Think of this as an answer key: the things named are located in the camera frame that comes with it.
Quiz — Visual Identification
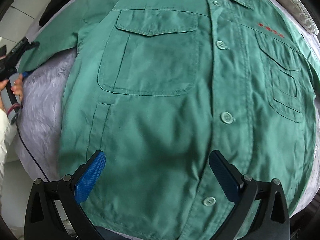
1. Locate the white jacket sleeve forearm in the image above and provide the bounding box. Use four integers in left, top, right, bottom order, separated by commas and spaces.
0, 110, 17, 181

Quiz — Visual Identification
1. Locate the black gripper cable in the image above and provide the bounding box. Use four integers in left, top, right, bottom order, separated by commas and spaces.
15, 123, 51, 183

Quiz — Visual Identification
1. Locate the person's left hand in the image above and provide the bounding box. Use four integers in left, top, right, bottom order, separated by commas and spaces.
0, 74, 23, 111

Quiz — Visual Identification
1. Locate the cream quilted pillow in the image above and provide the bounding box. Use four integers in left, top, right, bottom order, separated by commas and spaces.
277, 0, 319, 35

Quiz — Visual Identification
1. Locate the green work jacket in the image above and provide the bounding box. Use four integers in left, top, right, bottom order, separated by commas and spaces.
17, 0, 320, 240

